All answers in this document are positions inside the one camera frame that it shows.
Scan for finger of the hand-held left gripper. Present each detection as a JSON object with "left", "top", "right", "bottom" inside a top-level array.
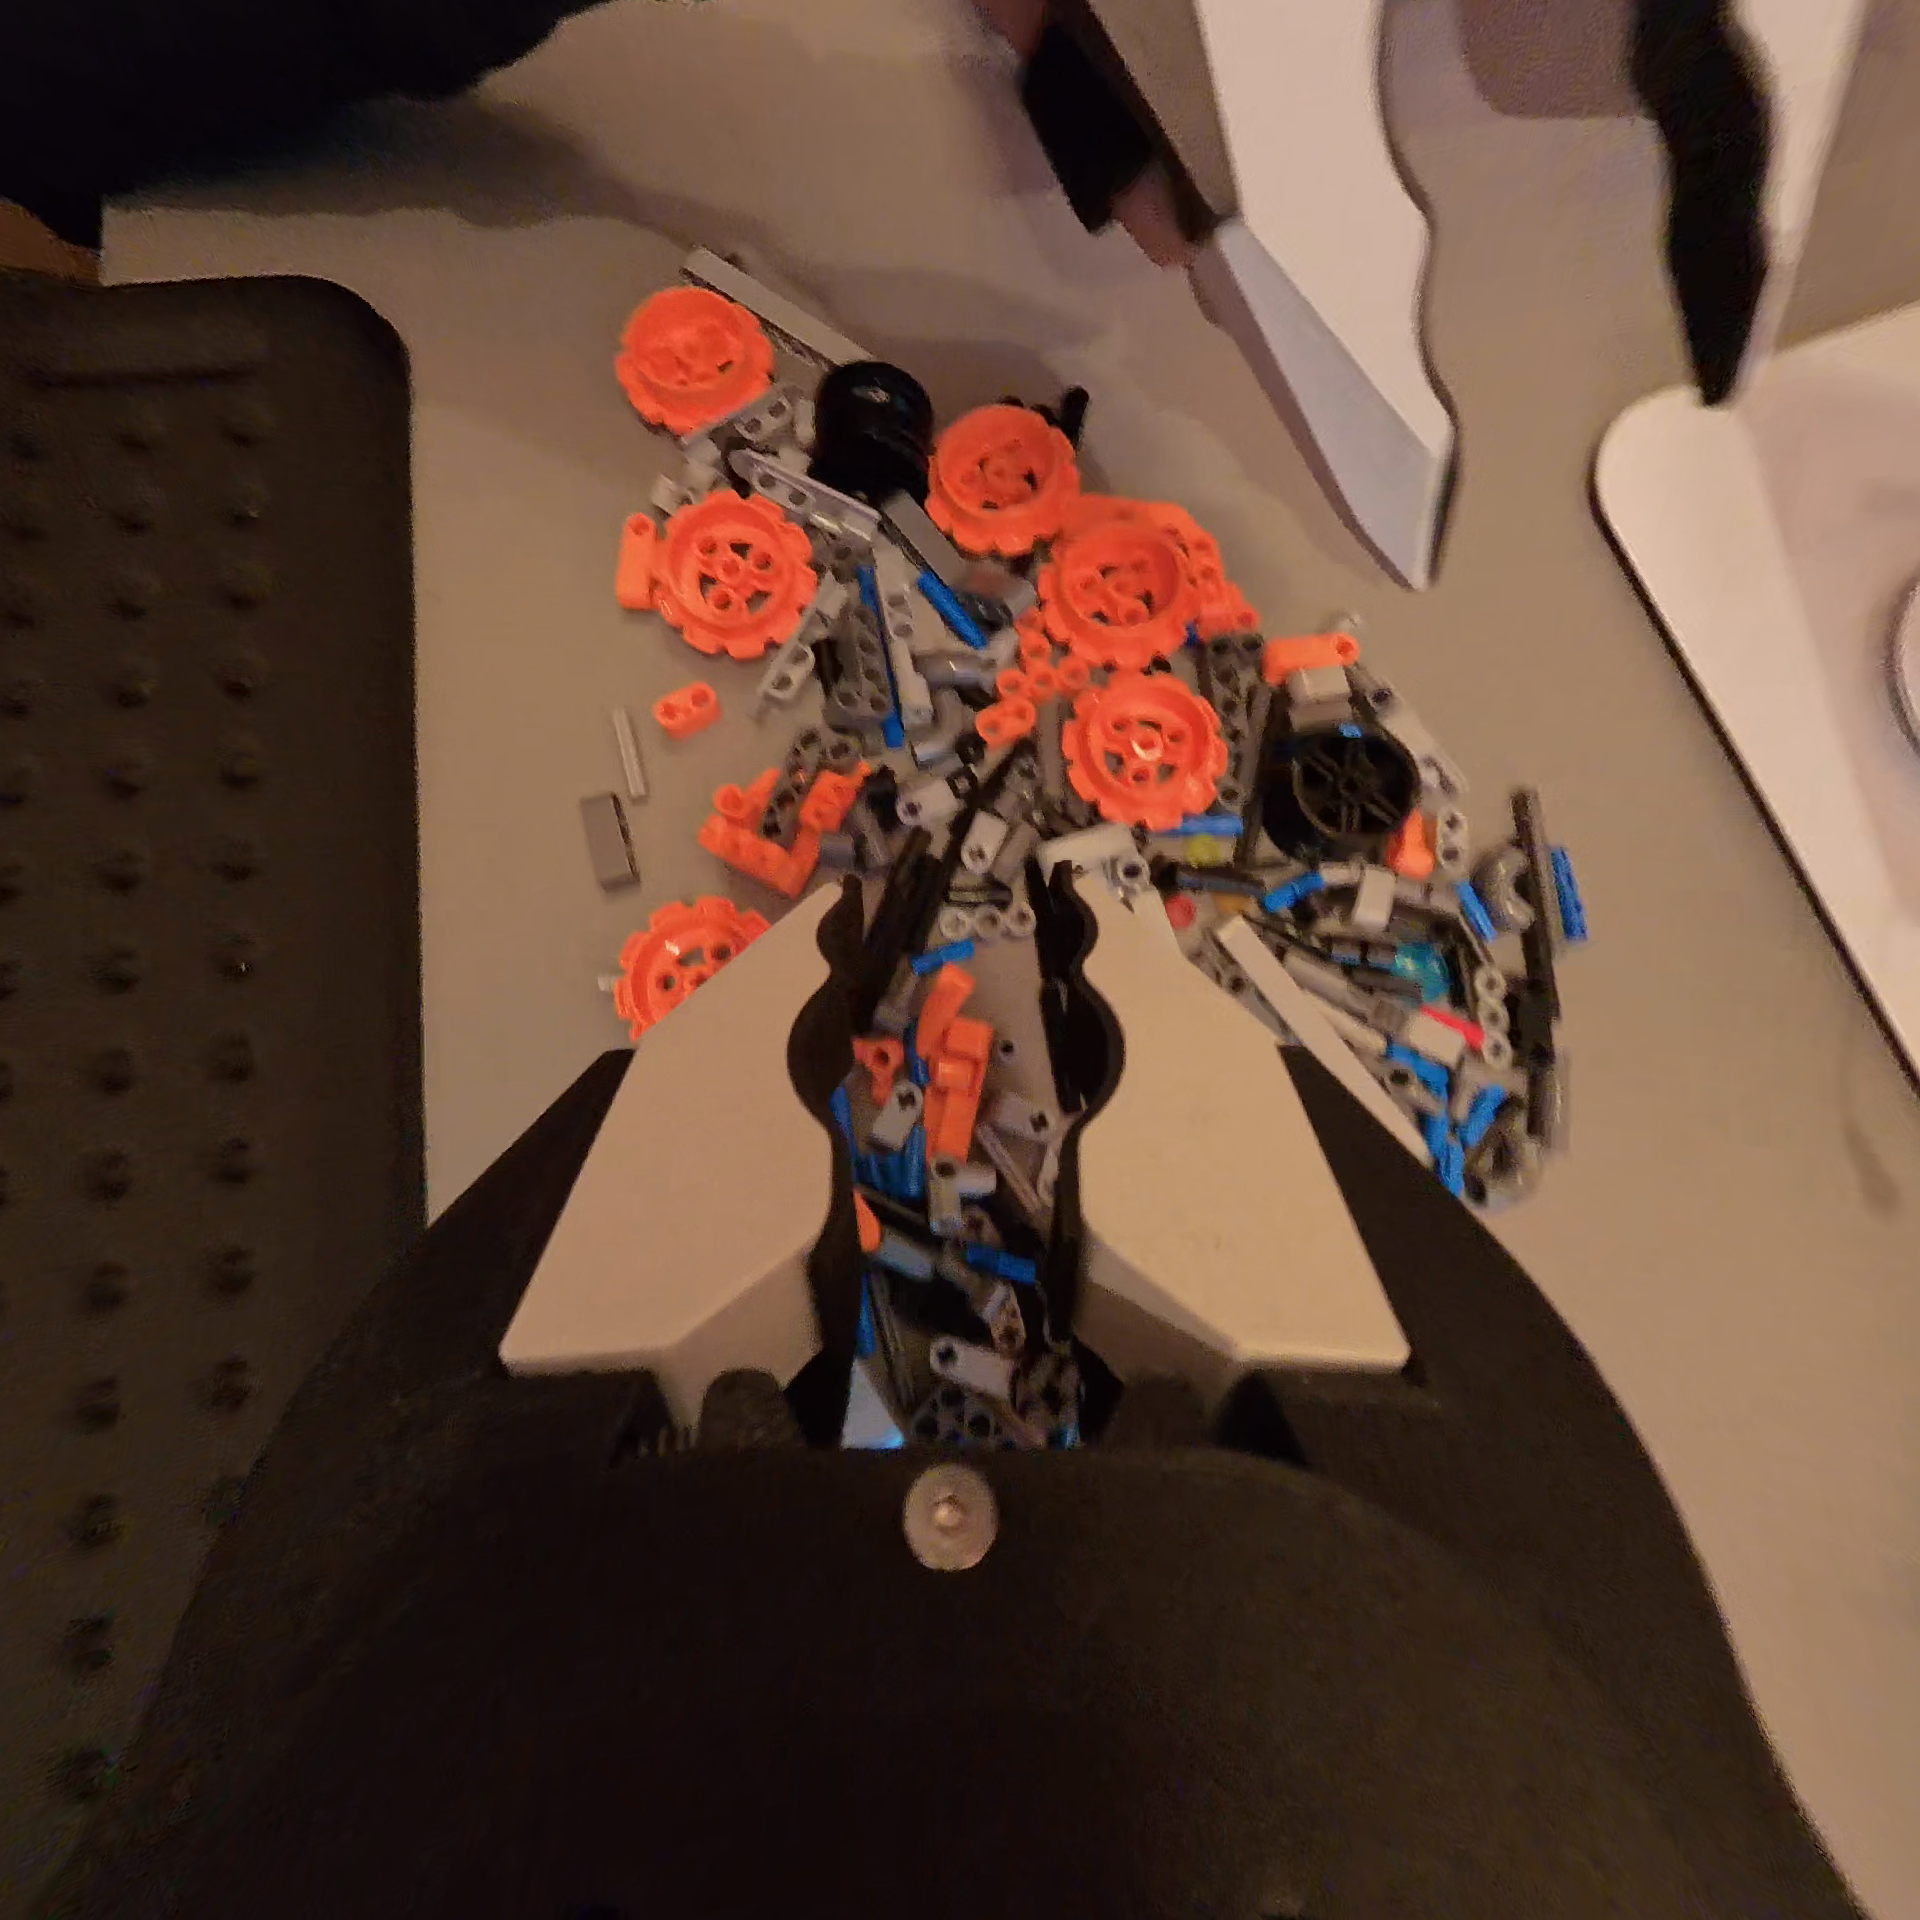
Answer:
[
  {"left": 1185, "top": 0, "right": 1465, "bottom": 590},
  {"left": 1633, "top": 0, "right": 1920, "bottom": 406}
]

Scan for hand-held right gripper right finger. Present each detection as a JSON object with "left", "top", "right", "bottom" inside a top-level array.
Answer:
[{"left": 1036, "top": 867, "right": 1414, "bottom": 1443}]

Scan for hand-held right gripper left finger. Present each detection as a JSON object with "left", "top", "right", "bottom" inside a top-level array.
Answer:
[{"left": 495, "top": 879, "right": 869, "bottom": 1434}]

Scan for pile of plastic building pieces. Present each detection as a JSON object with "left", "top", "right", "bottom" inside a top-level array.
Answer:
[{"left": 577, "top": 247, "right": 1594, "bottom": 1450}]

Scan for person's left hand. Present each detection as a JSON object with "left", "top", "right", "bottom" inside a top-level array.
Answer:
[{"left": 1117, "top": 158, "right": 1204, "bottom": 273}]

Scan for orange gear wheel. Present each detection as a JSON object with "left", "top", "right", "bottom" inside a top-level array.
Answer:
[
  {"left": 614, "top": 286, "right": 778, "bottom": 437},
  {"left": 926, "top": 404, "right": 1086, "bottom": 561},
  {"left": 613, "top": 897, "right": 775, "bottom": 1045},
  {"left": 647, "top": 486, "right": 823, "bottom": 659},
  {"left": 1061, "top": 670, "right": 1231, "bottom": 833},
  {"left": 1036, "top": 510, "right": 1210, "bottom": 673}
]

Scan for black spoked wheel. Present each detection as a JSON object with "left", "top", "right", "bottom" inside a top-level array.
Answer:
[{"left": 1257, "top": 705, "right": 1427, "bottom": 874}]

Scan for white book stand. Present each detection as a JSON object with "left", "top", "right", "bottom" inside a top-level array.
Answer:
[{"left": 1594, "top": 300, "right": 1920, "bottom": 1082}]

